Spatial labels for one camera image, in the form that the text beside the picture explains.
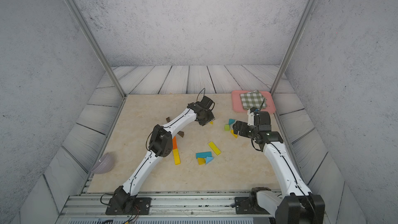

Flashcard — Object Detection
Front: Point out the lime green long block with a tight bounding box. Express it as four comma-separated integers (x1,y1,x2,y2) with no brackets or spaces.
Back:
208,142,221,156

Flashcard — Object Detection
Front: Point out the yellow triangle wooden block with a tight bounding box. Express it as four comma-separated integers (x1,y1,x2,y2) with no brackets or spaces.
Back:
230,130,238,139

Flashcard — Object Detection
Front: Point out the teal long wooden block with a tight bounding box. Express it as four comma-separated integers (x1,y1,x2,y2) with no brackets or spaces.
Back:
196,151,212,159

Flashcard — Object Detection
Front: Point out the orange long wooden block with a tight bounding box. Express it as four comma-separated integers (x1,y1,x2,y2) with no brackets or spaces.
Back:
173,136,178,150

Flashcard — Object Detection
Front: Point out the light blue triangle block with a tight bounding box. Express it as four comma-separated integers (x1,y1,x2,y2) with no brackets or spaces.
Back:
205,157,214,164

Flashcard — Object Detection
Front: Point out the yellow long wooden block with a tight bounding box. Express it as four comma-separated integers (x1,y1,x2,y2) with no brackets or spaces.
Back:
173,148,181,165

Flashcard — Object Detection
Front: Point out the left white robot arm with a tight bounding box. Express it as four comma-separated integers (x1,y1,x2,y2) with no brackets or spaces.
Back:
109,96,215,208

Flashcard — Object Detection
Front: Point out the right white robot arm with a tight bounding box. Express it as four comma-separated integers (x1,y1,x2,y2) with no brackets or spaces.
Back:
232,107,325,224

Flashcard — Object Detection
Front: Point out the green checkered cloth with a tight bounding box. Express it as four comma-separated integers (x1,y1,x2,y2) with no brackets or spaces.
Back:
240,90,267,110

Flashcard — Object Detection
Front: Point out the pink tray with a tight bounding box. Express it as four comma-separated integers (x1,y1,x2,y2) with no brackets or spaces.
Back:
231,90,276,114

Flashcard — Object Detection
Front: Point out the lilac bowl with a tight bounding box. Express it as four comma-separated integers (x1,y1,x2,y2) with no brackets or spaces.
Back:
91,152,115,174

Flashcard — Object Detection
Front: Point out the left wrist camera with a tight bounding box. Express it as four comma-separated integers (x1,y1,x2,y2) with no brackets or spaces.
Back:
199,96,215,111

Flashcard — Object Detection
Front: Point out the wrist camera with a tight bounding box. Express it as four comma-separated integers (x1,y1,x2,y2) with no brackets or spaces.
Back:
247,107,260,126
199,96,215,111

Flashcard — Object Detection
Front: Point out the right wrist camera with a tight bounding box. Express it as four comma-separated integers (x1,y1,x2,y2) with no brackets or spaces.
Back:
247,107,260,126

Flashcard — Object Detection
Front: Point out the right aluminium frame post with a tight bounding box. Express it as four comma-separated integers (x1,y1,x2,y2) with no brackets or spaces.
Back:
271,0,317,95

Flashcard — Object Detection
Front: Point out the aluminium frame post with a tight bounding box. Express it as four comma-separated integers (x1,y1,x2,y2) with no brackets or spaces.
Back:
271,0,317,95
64,0,127,100

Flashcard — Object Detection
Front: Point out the left aluminium frame post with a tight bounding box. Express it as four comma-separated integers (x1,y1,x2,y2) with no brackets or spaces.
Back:
64,0,127,100

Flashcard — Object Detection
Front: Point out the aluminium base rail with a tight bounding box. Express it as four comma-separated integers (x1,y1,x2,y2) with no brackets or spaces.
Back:
57,191,275,224

